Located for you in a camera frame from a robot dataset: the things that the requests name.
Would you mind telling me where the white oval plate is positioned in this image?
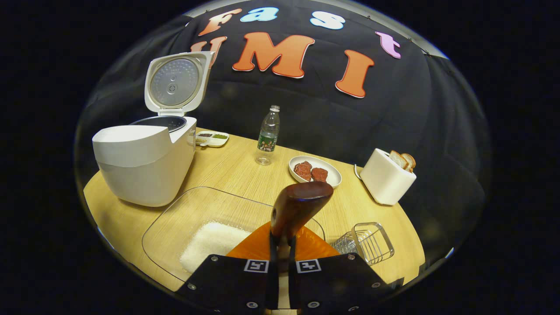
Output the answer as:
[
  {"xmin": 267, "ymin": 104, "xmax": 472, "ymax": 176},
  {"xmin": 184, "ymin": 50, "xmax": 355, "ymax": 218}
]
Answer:
[{"xmin": 288, "ymin": 156, "xmax": 343, "ymax": 189}]

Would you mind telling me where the clear glass container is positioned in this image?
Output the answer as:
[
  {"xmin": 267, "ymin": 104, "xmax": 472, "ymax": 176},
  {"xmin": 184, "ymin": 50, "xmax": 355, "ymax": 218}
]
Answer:
[{"xmin": 141, "ymin": 186, "xmax": 326, "ymax": 283}]

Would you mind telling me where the clear plastic water bottle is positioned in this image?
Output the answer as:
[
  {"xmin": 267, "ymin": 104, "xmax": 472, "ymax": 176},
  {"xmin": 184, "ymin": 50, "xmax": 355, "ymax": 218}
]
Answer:
[{"xmin": 255, "ymin": 105, "xmax": 281, "ymax": 166}]

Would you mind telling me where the white rice cooker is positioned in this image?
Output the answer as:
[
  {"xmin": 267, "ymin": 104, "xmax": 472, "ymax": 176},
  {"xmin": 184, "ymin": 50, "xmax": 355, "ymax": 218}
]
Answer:
[{"xmin": 92, "ymin": 51, "xmax": 216, "ymax": 208}]

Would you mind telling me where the white rice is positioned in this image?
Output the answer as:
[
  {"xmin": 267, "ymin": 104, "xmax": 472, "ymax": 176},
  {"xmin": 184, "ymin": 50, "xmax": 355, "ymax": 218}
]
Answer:
[{"xmin": 179, "ymin": 221, "xmax": 252, "ymax": 274}]

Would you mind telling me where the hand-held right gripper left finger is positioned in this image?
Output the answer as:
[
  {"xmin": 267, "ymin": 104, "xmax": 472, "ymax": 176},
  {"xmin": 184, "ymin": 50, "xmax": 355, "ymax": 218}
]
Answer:
[{"xmin": 175, "ymin": 221, "xmax": 280, "ymax": 314}]

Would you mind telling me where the metal wire chopstick holder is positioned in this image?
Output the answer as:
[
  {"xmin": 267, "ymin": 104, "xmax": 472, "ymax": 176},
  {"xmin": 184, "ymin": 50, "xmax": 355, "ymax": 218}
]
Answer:
[{"xmin": 330, "ymin": 222, "xmax": 395, "ymax": 266}]

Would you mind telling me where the brown wooden spoon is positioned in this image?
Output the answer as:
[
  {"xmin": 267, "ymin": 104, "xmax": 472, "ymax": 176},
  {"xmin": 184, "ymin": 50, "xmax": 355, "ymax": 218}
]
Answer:
[{"xmin": 269, "ymin": 181, "xmax": 334, "ymax": 314}]

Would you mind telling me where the white divided seasoning dish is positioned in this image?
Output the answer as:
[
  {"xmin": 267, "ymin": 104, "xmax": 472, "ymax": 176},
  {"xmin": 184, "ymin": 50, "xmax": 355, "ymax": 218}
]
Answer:
[{"xmin": 195, "ymin": 130, "xmax": 230, "ymax": 148}]

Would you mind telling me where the white toaster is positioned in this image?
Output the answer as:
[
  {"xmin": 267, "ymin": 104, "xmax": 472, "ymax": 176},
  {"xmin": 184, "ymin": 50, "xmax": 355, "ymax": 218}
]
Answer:
[{"xmin": 360, "ymin": 148, "xmax": 417, "ymax": 206}]

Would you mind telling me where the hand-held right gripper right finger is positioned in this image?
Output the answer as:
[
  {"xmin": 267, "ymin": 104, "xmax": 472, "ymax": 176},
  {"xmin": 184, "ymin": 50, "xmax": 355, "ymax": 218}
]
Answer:
[{"xmin": 289, "ymin": 225, "xmax": 392, "ymax": 314}]

